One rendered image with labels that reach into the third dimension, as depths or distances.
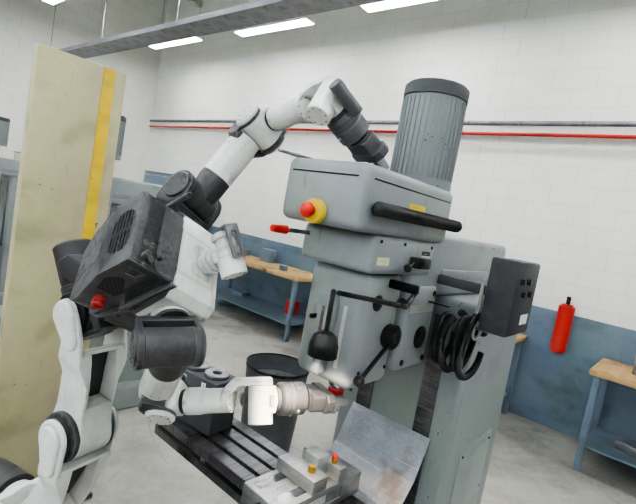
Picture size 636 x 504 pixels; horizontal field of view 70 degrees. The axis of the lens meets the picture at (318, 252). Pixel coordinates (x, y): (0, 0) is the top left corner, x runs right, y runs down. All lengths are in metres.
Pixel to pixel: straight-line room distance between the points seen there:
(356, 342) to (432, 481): 0.67
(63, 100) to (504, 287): 2.14
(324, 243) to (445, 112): 0.55
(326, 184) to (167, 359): 0.54
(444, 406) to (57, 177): 2.04
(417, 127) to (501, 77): 4.57
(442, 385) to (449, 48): 5.25
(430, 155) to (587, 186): 4.08
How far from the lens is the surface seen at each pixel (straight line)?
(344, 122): 1.18
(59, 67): 2.62
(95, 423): 1.52
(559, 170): 5.49
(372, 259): 1.13
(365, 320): 1.20
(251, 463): 1.63
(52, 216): 2.61
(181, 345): 1.06
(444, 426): 1.64
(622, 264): 5.29
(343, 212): 1.06
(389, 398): 1.72
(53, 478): 1.57
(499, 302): 1.33
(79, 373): 1.42
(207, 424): 1.74
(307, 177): 1.15
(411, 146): 1.44
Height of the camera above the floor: 1.75
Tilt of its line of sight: 5 degrees down
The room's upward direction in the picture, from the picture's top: 10 degrees clockwise
